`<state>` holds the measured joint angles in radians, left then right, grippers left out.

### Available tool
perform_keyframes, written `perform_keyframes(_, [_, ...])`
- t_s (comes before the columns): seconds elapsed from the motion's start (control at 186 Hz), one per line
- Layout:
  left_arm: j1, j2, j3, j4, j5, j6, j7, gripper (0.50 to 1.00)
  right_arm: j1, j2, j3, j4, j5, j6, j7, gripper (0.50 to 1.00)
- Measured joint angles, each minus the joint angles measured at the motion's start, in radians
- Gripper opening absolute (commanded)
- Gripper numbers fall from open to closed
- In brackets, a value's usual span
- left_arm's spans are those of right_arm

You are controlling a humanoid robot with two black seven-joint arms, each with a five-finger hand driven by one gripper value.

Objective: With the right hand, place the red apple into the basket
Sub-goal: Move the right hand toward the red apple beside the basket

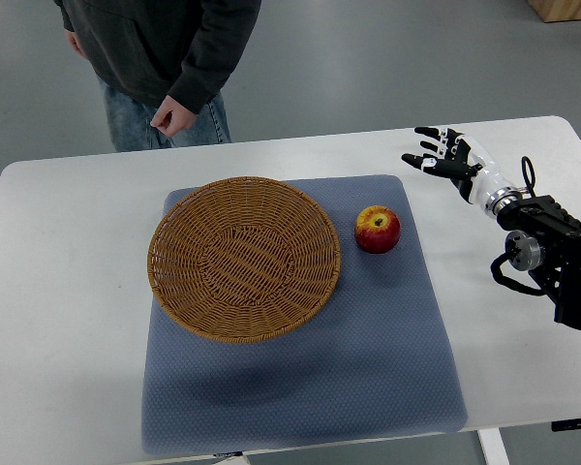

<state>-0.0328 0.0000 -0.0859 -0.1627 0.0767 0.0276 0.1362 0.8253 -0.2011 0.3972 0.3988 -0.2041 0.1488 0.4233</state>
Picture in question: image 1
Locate white table leg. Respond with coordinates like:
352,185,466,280
476,428,510,465

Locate blue grey fabric mat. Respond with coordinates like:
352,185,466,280
141,175,468,456

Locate wooden box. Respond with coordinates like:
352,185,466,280
527,0,581,23

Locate person's bare right hand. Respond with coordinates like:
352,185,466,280
64,30,87,60

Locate person's bare left hand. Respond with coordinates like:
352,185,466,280
150,95,198,138

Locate black cable loop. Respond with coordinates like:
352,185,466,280
520,155,537,198

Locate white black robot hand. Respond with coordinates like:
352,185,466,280
401,127,522,219

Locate black desk control panel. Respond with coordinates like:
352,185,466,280
551,418,581,432

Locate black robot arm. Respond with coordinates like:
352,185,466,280
490,196,581,331

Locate person in dark hoodie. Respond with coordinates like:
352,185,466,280
56,1,260,152

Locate brown wicker basket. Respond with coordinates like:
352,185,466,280
147,176,341,343

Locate red yellow apple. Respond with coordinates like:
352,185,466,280
354,205,402,254

